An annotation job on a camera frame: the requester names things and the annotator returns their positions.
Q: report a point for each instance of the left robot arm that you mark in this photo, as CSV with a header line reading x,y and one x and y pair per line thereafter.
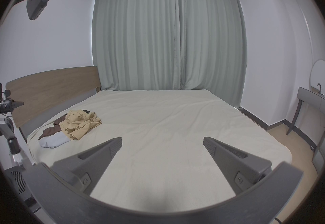
x,y
12,143

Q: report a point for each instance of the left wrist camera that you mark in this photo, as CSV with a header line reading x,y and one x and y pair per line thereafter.
x,y
7,94

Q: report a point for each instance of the oval mirror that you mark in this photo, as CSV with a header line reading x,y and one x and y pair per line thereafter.
x,y
318,73

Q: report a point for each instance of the white garment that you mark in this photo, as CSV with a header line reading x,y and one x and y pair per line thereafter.
x,y
54,141

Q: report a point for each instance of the pale grey-green curtain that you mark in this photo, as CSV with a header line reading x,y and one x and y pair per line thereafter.
x,y
142,27

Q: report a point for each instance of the tan shorts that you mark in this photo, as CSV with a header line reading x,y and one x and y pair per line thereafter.
x,y
81,125

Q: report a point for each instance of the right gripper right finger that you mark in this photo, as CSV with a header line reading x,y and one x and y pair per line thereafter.
x,y
241,167

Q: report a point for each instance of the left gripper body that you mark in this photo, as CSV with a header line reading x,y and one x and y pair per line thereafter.
x,y
6,106

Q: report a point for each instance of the grey dressing table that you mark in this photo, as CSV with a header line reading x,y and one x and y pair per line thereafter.
x,y
308,97

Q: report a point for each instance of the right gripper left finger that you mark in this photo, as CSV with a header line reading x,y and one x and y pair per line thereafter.
x,y
83,167

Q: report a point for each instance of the black garment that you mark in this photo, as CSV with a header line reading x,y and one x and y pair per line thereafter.
x,y
85,111

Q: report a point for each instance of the bed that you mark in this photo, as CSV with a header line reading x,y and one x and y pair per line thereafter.
x,y
162,121

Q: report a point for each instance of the brown garment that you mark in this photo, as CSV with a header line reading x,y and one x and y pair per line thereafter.
x,y
52,130

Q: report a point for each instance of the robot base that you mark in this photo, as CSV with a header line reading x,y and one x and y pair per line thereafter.
x,y
16,181

